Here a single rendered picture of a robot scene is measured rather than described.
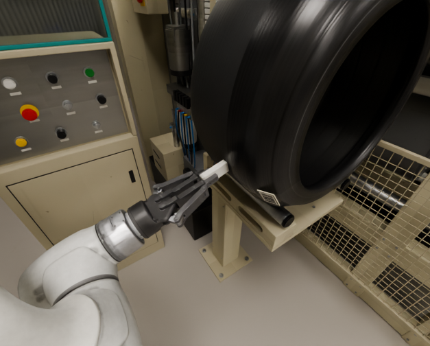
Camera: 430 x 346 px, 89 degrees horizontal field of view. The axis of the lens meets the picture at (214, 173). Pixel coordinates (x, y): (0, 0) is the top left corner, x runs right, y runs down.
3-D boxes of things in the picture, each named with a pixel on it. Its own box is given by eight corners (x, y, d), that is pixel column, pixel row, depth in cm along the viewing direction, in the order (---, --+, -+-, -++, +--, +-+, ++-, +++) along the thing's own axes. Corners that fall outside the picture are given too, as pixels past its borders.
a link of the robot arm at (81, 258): (115, 234, 51) (134, 283, 43) (48, 277, 47) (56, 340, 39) (87, 211, 43) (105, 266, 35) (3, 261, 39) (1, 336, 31)
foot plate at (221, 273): (198, 250, 154) (198, 248, 153) (229, 233, 166) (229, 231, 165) (219, 283, 137) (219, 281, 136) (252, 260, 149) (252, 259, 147)
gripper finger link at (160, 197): (162, 212, 49) (160, 208, 50) (203, 184, 52) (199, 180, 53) (155, 202, 46) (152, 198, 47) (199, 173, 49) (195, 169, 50)
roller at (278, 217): (215, 168, 85) (214, 158, 82) (224, 164, 87) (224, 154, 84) (282, 231, 62) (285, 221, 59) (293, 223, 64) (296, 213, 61)
